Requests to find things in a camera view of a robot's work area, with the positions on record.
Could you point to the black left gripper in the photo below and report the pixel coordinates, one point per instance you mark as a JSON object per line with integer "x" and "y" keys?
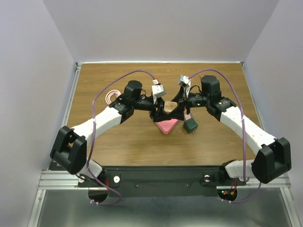
{"x": 160, "y": 115}

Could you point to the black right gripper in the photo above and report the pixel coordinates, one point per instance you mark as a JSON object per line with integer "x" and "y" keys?
{"x": 178, "y": 113}

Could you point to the beige cube socket adapter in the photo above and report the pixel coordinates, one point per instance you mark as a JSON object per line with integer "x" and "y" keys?
{"x": 169, "y": 106}

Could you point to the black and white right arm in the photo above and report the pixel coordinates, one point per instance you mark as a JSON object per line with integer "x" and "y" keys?
{"x": 265, "y": 157}

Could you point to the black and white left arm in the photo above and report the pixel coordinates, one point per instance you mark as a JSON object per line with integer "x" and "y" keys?
{"x": 70, "y": 146}

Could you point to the small pink plug adapter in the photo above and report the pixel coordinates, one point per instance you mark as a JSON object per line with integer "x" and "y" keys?
{"x": 188, "y": 117}

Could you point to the dark green plug adapter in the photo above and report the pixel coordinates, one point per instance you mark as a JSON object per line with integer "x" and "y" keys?
{"x": 190, "y": 125}

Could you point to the pink triangular power strip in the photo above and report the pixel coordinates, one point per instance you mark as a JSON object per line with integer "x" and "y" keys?
{"x": 167, "y": 126}

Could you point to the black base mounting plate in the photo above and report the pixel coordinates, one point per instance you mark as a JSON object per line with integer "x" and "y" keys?
{"x": 157, "y": 181}

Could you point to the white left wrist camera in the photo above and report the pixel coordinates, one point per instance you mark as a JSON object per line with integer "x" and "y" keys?
{"x": 158, "y": 89}

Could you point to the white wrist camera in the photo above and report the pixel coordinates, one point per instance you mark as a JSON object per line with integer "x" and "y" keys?
{"x": 158, "y": 89}
{"x": 185, "y": 82}

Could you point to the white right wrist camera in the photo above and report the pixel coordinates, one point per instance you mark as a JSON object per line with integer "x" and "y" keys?
{"x": 185, "y": 82}

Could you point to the aluminium table edge rail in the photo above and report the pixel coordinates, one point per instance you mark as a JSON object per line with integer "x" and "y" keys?
{"x": 71, "y": 94}

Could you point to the aluminium front frame rail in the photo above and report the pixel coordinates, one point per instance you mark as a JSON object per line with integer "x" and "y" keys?
{"x": 62, "y": 180}

